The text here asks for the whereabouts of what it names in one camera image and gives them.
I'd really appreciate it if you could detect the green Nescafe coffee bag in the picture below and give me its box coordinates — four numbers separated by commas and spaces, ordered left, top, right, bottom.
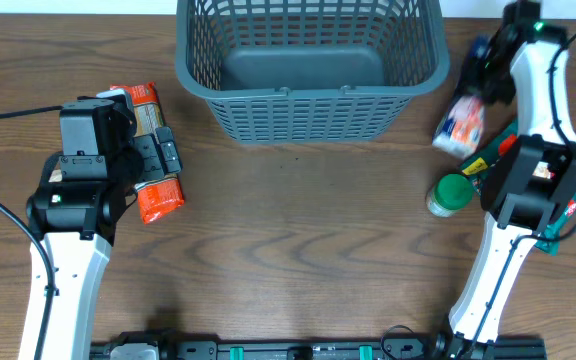
460, 119, 576, 239

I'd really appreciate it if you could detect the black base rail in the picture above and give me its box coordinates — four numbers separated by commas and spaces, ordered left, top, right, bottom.
88, 325, 548, 360

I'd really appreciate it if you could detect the green lid glass jar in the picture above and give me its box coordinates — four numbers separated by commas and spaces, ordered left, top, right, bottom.
426, 174, 474, 217

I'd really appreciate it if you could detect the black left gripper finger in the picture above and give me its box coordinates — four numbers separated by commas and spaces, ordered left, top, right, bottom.
134, 134, 165, 181
156, 126, 182, 173

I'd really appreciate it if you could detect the multicolour tissue pack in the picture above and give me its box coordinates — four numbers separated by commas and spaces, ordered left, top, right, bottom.
431, 34, 492, 160

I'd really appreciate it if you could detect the beige cream snack pouch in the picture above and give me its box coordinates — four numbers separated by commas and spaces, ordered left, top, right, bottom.
49, 169, 63, 182

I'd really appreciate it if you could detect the grey plastic mesh basket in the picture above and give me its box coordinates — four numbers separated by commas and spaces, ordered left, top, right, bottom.
175, 0, 450, 144

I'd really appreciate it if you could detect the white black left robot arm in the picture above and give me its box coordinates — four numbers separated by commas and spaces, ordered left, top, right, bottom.
19, 83, 184, 359

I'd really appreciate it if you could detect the orange spaghetti package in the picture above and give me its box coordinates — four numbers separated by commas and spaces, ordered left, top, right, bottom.
110, 82, 184, 224

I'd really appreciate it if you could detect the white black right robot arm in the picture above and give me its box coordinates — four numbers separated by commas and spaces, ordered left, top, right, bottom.
448, 1, 576, 347

